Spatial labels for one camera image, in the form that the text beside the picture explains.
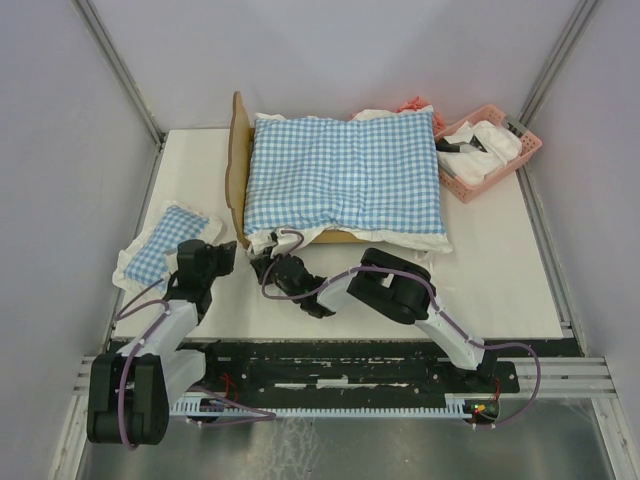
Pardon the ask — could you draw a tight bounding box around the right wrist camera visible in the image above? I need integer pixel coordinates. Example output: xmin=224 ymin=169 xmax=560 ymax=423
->
xmin=263 ymin=229 xmax=304 ymax=256

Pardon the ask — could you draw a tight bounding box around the left aluminium corner post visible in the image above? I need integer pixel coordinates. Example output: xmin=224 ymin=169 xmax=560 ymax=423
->
xmin=71 ymin=0 xmax=166 ymax=146

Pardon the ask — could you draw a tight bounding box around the pink plastic basket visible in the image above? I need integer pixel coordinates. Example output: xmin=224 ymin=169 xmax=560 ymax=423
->
xmin=436 ymin=105 xmax=542 ymax=203

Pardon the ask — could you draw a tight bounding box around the aluminium corner post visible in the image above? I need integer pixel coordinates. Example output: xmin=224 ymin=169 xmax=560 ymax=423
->
xmin=71 ymin=0 xmax=166 ymax=146
xmin=518 ymin=0 xmax=602 ymax=127

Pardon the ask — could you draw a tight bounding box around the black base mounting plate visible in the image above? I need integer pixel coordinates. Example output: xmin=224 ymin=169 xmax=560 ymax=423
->
xmin=197 ymin=341 xmax=520 ymax=408

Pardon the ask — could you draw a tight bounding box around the white cloth in basket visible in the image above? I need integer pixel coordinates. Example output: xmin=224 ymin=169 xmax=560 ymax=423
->
xmin=436 ymin=120 xmax=522 ymax=187

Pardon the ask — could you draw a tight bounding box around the right aluminium corner post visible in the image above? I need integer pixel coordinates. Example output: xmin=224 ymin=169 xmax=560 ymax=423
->
xmin=518 ymin=0 xmax=602 ymax=127

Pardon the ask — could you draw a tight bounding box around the pink crumpled cloth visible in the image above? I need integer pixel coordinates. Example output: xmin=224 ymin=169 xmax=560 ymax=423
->
xmin=396 ymin=96 xmax=446 ymax=134

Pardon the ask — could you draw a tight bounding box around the white slotted cable duct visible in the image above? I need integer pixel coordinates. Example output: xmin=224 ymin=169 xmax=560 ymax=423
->
xmin=169 ymin=393 xmax=498 ymax=422

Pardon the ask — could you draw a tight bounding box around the wooden pet bed frame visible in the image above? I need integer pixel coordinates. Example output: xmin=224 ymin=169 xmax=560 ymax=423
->
xmin=225 ymin=91 xmax=377 ymax=258

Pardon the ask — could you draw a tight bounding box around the black white object in basket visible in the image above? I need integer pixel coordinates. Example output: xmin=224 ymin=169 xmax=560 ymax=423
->
xmin=435 ymin=135 xmax=487 ymax=153

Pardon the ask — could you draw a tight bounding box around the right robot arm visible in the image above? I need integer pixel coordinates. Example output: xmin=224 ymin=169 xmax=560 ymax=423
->
xmin=250 ymin=248 xmax=497 ymax=391

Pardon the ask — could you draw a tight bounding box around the small blue checkered pillow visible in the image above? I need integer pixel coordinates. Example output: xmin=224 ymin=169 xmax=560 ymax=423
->
xmin=112 ymin=201 xmax=224 ymax=294

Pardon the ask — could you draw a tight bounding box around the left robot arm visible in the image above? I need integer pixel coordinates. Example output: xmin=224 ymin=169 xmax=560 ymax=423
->
xmin=86 ymin=239 xmax=237 ymax=449

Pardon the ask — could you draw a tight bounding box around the blue checkered mattress cushion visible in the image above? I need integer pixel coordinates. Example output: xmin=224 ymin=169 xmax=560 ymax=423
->
xmin=244 ymin=108 xmax=453 ymax=253

